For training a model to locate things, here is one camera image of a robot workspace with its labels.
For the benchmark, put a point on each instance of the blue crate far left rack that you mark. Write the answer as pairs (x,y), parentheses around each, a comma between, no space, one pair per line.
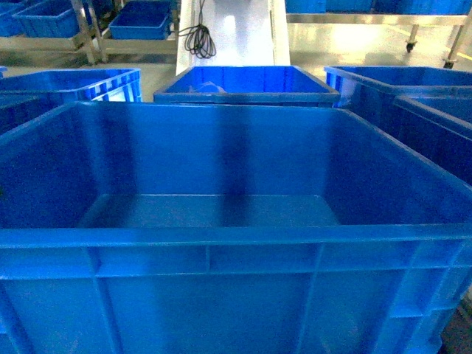
(38,19)

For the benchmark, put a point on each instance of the blue crate right neighbour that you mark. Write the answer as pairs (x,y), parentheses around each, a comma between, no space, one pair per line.
(426,108)

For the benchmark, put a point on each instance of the large blue plastic crate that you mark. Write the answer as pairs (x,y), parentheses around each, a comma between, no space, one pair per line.
(144,228)

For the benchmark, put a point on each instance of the blue crates on right rack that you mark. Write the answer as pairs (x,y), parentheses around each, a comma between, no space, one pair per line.
(406,7)

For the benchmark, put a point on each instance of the white pillar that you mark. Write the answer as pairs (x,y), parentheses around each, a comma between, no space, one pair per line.
(245,33)

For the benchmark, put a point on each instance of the blue crate on far rack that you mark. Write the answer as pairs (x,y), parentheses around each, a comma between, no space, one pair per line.
(142,20)

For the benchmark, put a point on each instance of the blue crate neighbour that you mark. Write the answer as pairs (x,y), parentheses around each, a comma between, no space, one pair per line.
(27,96)
(426,108)

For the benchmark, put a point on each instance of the blue crate centre rear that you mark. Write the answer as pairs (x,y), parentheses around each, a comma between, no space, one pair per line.
(248,85)

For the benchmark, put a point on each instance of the steel rack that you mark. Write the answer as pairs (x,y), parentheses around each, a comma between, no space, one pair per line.
(463,22)
(95,43)

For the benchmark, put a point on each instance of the steel rack far left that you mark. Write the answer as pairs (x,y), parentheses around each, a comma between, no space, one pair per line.
(95,43)

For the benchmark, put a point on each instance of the blue crate left neighbour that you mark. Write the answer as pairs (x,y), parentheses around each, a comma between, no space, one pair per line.
(27,96)

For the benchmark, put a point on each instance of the steel rack far right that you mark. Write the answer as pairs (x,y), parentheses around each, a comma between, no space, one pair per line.
(463,22)

